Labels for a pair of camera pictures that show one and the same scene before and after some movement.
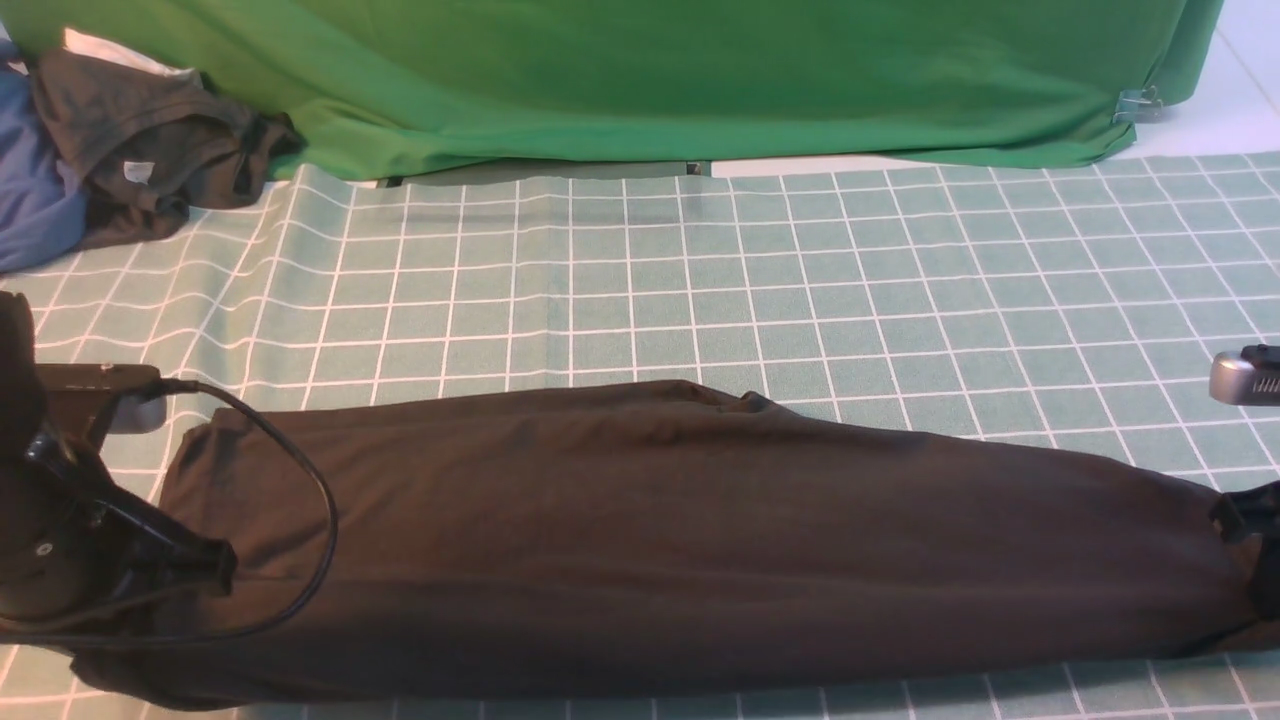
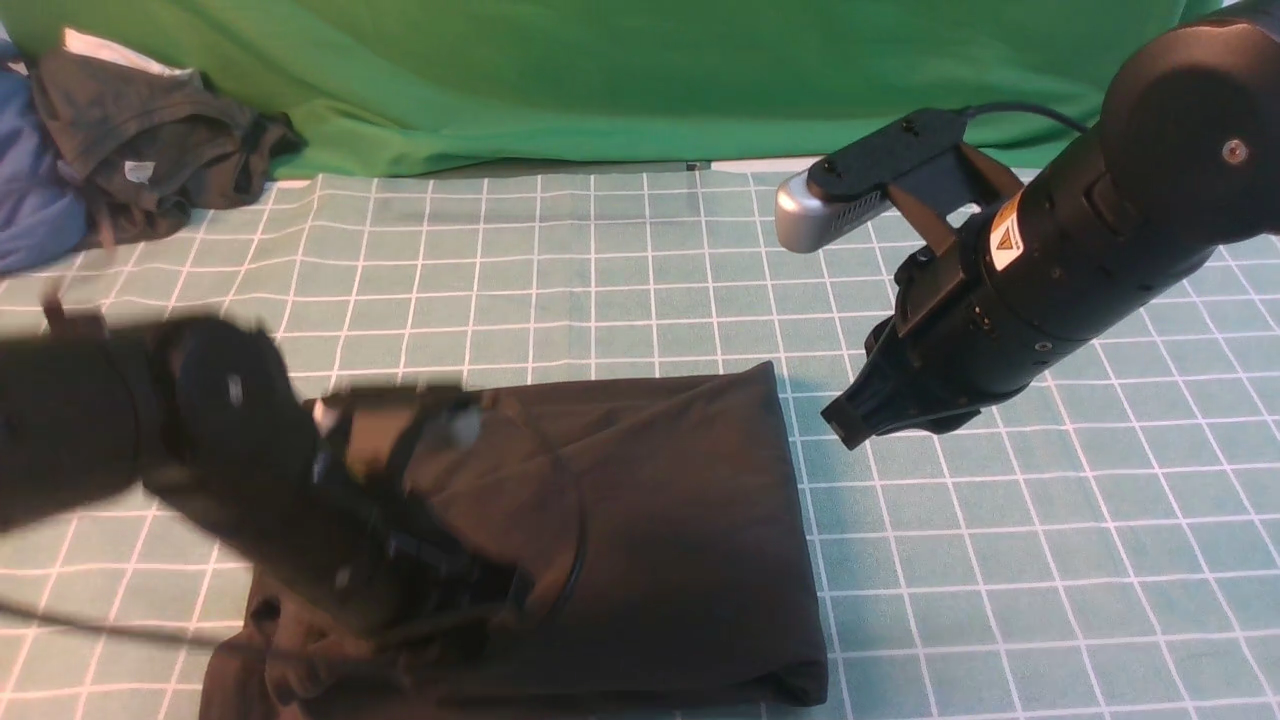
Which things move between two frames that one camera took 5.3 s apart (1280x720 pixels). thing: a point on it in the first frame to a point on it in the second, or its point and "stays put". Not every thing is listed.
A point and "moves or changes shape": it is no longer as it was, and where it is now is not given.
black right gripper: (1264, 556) to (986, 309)
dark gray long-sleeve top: (644, 539) moves or changes shape
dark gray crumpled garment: (150, 145) stays put
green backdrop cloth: (374, 86) stays put
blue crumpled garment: (42, 207) stays put
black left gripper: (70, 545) to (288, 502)
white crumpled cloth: (116, 52) stays put
